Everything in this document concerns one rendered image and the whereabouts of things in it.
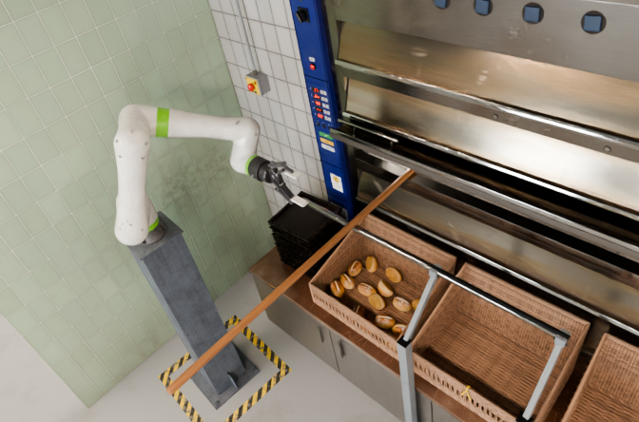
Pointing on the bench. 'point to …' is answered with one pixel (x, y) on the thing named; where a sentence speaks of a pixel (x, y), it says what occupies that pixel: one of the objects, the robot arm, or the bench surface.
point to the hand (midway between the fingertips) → (300, 190)
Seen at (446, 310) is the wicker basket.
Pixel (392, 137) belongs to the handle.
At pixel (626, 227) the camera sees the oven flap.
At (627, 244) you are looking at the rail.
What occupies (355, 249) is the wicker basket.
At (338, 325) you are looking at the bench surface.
